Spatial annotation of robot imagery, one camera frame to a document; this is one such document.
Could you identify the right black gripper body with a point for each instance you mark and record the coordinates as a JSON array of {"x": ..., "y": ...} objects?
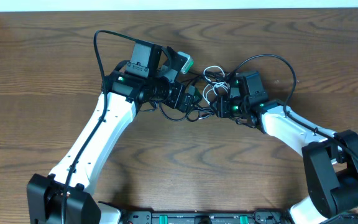
[{"x": 229, "y": 108}]

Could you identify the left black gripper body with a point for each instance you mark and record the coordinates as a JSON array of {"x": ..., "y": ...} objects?
[{"x": 171, "y": 93}]

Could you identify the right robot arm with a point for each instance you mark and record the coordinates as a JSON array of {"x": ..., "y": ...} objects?
[{"x": 330, "y": 159}]

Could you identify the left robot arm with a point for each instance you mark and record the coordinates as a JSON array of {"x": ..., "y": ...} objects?
[{"x": 66, "y": 194}]

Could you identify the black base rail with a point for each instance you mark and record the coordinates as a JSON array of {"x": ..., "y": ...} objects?
[{"x": 259, "y": 216}]

